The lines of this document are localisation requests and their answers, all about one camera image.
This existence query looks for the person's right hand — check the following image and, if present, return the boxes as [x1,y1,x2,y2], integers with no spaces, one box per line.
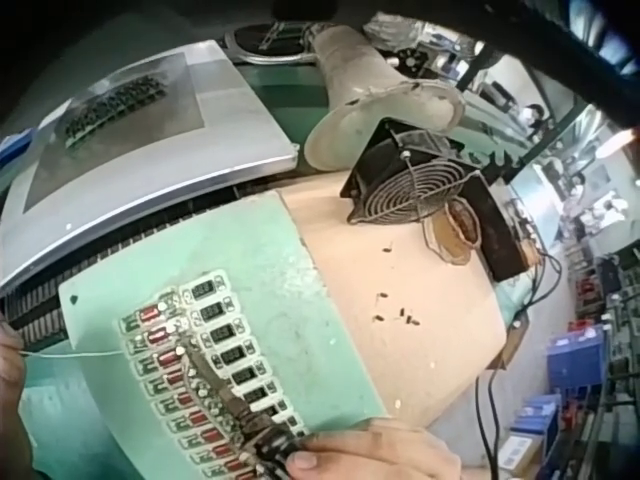
[279,416,464,480]

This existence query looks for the person's left hand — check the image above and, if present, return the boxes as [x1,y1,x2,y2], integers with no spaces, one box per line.
[0,318,32,446]

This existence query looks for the thin solder wire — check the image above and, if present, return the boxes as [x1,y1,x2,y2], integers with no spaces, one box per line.
[18,348,125,359]

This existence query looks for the soldering iron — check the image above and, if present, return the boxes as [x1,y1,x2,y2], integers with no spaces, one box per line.
[172,335,307,476]

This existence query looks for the row of red components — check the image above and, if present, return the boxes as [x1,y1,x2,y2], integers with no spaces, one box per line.
[118,297,261,480]

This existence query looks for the blue object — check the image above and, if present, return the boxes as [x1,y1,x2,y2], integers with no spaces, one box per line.
[0,127,40,167]

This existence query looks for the row of black chip components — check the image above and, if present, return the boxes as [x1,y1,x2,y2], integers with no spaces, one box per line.
[179,269,311,451]

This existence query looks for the batch of small dark circuit boards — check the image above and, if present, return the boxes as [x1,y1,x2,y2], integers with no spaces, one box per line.
[61,73,170,150]

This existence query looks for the light green circuit board panel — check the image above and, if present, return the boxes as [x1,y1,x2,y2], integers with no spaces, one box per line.
[57,191,397,480]

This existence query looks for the silver metal hot plate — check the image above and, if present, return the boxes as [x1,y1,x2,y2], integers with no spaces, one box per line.
[0,39,301,301]

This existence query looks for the round black plate silver rim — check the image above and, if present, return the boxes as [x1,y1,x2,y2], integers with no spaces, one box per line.
[223,20,322,65]

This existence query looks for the scattered small black parts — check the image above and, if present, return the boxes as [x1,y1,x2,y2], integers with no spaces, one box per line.
[372,241,422,327]

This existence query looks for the beige board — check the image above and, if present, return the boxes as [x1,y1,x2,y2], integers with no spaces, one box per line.
[277,168,509,429]

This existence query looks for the black square fan with grille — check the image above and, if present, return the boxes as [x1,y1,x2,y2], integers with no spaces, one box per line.
[339,116,532,282]

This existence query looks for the brown tape roll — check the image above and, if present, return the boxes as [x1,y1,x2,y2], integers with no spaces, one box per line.
[423,198,484,264]

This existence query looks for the small black fan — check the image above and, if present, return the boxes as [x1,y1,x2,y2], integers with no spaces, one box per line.
[392,45,432,77]

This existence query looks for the cardboard carton with label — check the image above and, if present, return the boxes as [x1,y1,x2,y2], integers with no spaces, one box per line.
[498,433,545,477]

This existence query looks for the stack of blue boxes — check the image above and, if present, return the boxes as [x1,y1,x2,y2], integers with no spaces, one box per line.
[508,393,565,447]

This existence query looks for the blue storage bin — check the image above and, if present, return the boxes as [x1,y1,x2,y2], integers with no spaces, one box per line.
[545,333,610,390]

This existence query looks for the metal shelf rack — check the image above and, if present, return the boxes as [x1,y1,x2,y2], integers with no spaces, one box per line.
[567,239,640,480]

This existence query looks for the black slotted rail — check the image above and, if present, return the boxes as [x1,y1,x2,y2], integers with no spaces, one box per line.
[0,172,301,351]

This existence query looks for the black cable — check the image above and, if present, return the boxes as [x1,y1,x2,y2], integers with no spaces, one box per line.
[472,247,564,480]

